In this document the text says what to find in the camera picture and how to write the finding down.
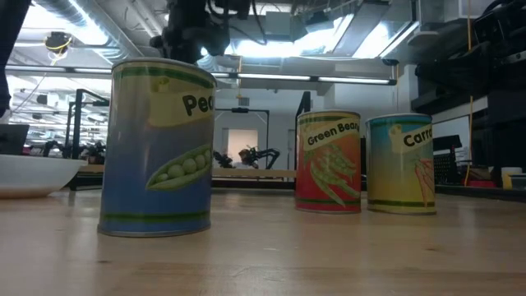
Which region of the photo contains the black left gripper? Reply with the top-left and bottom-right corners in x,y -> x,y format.
149,0 -> 232,66

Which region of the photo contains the blue peas can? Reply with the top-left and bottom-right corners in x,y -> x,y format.
97,58 -> 218,238

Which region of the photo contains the red green beans can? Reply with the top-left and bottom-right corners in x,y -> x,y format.
294,109 -> 362,215

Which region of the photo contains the yellow carrots can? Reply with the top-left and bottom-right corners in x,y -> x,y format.
365,113 -> 437,215

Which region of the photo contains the wooden shelf board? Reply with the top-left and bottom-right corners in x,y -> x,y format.
80,164 -> 297,180

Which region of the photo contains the long ceiling light bar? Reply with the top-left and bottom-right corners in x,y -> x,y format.
4,64 -> 399,86

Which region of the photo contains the grey ceiling junction box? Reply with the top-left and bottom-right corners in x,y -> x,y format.
265,11 -> 298,40

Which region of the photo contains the person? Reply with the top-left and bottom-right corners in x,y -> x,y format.
232,148 -> 253,169

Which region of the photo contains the black monitor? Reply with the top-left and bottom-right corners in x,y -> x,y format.
0,123 -> 30,156

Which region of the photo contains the white round bowl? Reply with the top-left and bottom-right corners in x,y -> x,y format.
0,155 -> 89,200

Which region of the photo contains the whiteboard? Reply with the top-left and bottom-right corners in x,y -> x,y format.
431,115 -> 472,164

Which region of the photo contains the black perforated metal stand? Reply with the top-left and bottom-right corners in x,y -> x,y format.
431,134 -> 464,185

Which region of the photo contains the red flat box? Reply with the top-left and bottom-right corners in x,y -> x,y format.
466,178 -> 497,189

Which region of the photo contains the ribbed silver ceiling duct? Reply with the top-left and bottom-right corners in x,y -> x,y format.
32,0 -> 145,63

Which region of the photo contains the black ceiling cable reel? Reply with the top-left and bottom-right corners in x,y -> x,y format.
44,30 -> 74,54

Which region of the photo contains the black shelf frame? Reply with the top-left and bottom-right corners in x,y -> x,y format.
63,88 -> 312,192

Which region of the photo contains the black aluminium rig frame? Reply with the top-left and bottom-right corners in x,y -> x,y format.
434,183 -> 526,203

